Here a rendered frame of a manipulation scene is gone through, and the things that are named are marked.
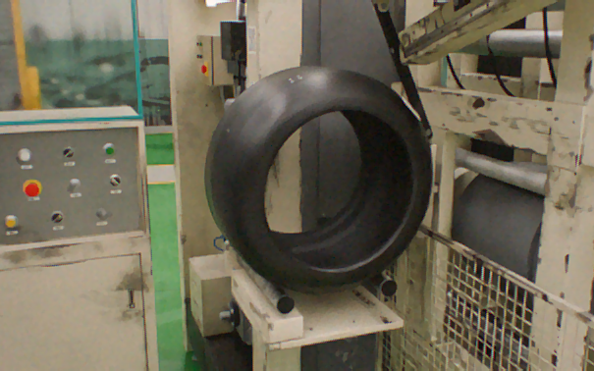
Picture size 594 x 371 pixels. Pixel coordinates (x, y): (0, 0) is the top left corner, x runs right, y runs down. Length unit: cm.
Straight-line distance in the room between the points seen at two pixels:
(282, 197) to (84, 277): 68
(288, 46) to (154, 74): 861
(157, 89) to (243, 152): 899
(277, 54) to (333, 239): 55
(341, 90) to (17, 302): 121
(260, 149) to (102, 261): 85
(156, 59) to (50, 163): 836
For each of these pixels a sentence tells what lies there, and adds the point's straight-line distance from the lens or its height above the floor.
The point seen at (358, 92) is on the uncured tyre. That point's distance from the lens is 141.
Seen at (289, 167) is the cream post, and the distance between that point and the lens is 177.
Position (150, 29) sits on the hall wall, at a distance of 1034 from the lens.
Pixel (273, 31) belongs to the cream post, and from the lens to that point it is 171.
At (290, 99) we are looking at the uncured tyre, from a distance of 136.
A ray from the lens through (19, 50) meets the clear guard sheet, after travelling 193.
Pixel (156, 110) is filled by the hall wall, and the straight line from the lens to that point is 1035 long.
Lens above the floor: 154
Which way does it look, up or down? 14 degrees down
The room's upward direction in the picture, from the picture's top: straight up
